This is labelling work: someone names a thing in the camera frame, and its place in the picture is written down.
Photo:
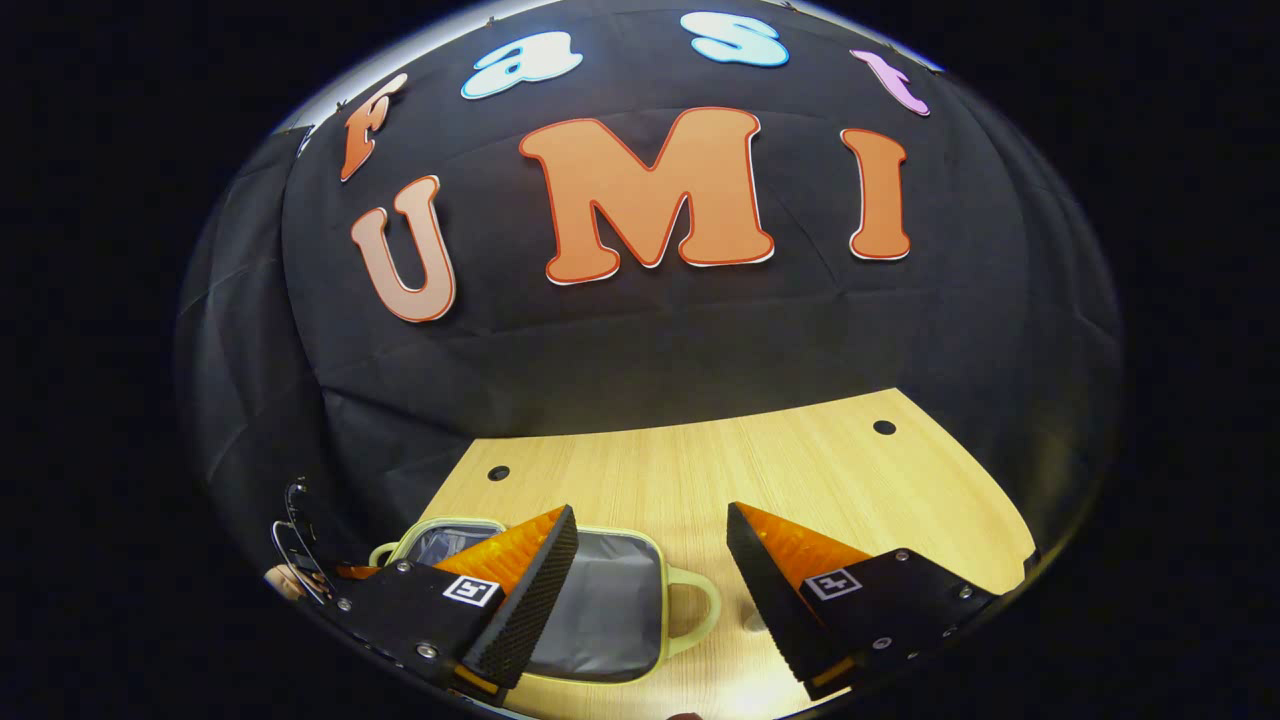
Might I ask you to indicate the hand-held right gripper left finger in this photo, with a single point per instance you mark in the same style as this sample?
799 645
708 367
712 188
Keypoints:
525 610

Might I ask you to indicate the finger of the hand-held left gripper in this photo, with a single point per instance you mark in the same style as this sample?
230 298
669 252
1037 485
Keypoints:
357 572

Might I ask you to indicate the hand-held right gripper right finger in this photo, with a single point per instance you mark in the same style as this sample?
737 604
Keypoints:
775 610

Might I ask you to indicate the small cream suitcase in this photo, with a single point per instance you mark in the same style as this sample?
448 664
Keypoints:
610 600

